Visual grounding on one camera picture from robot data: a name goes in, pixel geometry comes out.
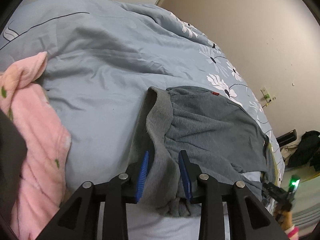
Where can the dark clothes pile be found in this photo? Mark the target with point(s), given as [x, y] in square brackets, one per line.
[307, 151]

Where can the blue floral duvet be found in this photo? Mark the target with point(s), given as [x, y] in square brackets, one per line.
[102, 57]

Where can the pink fleece garment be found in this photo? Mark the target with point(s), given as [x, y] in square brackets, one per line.
[41, 179]

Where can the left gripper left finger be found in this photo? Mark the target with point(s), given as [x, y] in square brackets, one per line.
[78, 217]

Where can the dark grey sweater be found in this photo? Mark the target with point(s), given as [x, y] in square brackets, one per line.
[216, 133]

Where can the person's right hand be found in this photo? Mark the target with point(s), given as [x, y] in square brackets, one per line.
[283, 217]

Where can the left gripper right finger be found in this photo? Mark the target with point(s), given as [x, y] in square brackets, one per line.
[247, 217]

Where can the wall power socket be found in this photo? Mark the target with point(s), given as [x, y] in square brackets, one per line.
[267, 96]

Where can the black box on floor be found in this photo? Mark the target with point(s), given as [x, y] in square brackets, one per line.
[287, 138]

